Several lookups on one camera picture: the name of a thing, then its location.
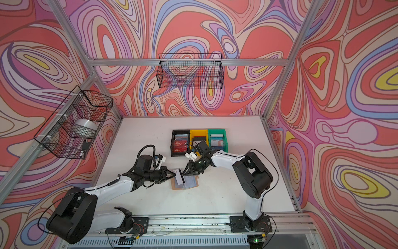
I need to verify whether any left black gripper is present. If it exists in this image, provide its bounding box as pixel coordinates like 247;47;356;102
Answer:
143;166;176;184

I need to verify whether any tan leather card holder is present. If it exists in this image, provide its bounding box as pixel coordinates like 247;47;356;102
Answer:
172;176;199;190

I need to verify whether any white card with black stripe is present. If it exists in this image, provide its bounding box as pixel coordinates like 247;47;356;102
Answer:
173;169;185;185

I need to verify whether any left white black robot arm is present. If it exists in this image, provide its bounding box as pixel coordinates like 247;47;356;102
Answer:
46;155;176;244

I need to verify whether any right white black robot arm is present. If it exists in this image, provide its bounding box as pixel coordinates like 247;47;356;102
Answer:
182;142;274;234

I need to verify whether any red VIP cards stack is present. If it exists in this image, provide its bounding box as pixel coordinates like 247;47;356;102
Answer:
173;134;189;153

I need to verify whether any blue cards stack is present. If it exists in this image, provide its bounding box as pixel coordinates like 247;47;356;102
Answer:
210;134;224;150

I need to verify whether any black plastic bin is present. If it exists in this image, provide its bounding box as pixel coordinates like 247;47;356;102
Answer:
170;129;190;157

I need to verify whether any yellow plastic bin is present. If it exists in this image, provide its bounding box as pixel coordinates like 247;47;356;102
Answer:
189;129;208;156

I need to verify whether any green plastic bin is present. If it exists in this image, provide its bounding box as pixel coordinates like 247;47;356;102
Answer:
208;129;229;153

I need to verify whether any white roll in basket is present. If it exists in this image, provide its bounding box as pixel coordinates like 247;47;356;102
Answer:
73;119;98;139

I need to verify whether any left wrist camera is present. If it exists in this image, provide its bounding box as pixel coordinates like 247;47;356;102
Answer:
155;154;166;166

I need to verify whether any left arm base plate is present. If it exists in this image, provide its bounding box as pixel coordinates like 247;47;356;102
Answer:
105;217;149;236

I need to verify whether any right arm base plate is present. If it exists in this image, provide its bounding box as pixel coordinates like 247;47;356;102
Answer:
227;214;273;234

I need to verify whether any back black wire basket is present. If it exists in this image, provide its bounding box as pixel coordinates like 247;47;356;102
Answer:
156;52;224;89

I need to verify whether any black wire basket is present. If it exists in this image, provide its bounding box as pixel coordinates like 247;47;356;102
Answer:
34;86;114;160
156;52;224;89

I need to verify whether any left black wire basket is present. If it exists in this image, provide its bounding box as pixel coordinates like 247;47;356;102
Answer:
34;86;114;160

